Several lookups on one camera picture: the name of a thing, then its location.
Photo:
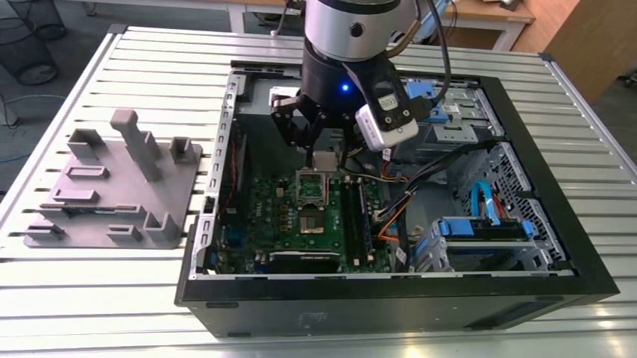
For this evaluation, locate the black RAM slot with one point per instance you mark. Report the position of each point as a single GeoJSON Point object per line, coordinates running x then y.
{"type": "Point", "coordinates": [357, 223]}
{"type": "Point", "coordinates": [350, 223]}
{"type": "Point", "coordinates": [362, 223]}

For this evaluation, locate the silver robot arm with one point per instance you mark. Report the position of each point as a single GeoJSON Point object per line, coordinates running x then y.
{"type": "Point", "coordinates": [338, 33]}

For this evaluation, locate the CPU socket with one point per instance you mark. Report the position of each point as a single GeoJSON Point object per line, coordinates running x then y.
{"type": "Point", "coordinates": [311, 222]}

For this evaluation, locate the white board power connector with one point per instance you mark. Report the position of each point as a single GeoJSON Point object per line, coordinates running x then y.
{"type": "Point", "coordinates": [381, 214]}

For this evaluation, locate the white frame table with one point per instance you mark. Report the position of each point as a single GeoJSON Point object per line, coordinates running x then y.
{"type": "Point", "coordinates": [237, 22]}

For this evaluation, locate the grey metal disk bay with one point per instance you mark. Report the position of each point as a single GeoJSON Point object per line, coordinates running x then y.
{"type": "Point", "coordinates": [497, 244]}

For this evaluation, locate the green motherboard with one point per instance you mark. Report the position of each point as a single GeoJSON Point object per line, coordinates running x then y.
{"type": "Point", "coordinates": [271, 194]}

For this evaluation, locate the black PC case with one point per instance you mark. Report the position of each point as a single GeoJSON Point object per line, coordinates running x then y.
{"type": "Point", "coordinates": [349, 313]}

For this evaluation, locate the grey plastic parts rack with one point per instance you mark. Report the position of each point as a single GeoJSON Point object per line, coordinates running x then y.
{"type": "Point", "coordinates": [130, 209]}

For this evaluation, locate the metal locking lever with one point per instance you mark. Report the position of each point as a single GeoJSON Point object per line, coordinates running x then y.
{"type": "Point", "coordinates": [326, 190]}

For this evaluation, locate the blue RAM stick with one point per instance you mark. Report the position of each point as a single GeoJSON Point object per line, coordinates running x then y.
{"type": "Point", "coordinates": [95, 211]}

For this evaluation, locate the grey metal drive cage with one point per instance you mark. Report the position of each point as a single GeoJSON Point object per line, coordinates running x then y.
{"type": "Point", "coordinates": [458, 138]}

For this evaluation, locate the blue plastic drive latch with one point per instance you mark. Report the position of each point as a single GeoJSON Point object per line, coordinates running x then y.
{"type": "Point", "coordinates": [440, 113]}

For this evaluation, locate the hard disk in blue carrier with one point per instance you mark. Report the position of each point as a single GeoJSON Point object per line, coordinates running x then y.
{"type": "Point", "coordinates": [460, 228]}

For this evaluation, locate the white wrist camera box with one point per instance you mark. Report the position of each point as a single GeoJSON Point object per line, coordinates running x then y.
{"type": "Point", "coordinates": [393, 134]}

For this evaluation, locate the blue VGA port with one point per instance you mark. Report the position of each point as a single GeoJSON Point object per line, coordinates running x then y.
{"type": "Point", "coordinates": [234, 238]}

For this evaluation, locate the wooden cabinet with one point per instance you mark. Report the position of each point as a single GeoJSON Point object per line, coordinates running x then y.
{"type": "Point", "coordinates": [587, 44]}

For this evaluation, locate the silver top CPU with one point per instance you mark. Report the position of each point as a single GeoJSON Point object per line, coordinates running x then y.
{"type": "Point", "coordinates": [326, 162]}

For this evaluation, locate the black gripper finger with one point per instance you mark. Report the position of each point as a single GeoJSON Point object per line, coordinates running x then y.
{"type": "Point", "coordinates": [335, 130]}
{"type": "Point", "coordinates": [291, 123]}

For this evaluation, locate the wooden top desk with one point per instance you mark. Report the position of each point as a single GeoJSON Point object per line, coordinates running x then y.
{"type": "Point", "coordinates": [497, 11]}

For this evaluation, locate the grey power supply unit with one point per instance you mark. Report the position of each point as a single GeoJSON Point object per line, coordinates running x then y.
{"type": "Point", "coordinates": [254, 149]}

